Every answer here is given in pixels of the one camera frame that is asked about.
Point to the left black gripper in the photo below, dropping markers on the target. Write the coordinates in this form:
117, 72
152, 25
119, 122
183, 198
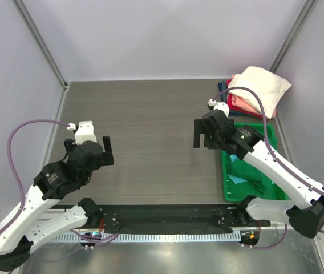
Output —
106, 157

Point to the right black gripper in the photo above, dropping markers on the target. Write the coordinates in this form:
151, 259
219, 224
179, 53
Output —
200, 128

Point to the green t shirt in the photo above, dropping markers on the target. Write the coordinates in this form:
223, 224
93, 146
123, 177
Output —
247, 171

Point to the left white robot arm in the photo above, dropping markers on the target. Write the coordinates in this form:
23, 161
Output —
20, 235

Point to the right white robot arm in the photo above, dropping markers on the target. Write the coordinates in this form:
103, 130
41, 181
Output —
304, 210

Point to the folded red t shirt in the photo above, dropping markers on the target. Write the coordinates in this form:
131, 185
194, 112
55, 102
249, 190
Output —
239, 106

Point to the light blue t shirt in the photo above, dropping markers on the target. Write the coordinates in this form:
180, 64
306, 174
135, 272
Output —
235, 179

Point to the folded pink t shirt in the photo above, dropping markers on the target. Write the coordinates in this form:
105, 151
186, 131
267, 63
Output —
239, 104

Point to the folded navy t shirt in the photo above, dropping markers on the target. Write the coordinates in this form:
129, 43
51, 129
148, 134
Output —
222, 87

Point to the folded cream t shirt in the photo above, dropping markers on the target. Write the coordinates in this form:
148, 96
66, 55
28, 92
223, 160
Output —
269, 87

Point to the green plastic tray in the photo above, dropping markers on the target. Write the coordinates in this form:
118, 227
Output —
230, 188

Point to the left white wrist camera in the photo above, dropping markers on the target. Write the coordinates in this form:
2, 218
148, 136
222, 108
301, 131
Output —
85, 133

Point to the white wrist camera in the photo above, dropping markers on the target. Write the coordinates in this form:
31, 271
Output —
222, 106
85, 133

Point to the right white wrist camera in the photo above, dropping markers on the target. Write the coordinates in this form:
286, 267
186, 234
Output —
222, 106

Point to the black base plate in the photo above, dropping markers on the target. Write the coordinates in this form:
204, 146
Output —
174, 219

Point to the slotted white cable duct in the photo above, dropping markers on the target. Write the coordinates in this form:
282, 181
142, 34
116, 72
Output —
235, 236

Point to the left aluminium frame post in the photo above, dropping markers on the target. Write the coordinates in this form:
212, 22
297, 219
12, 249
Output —
24, 13

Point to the aluminium frame post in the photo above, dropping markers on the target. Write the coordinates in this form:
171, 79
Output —
293, 33
24, 13

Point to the right aluminium frame post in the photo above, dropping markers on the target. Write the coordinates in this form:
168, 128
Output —
293, 33

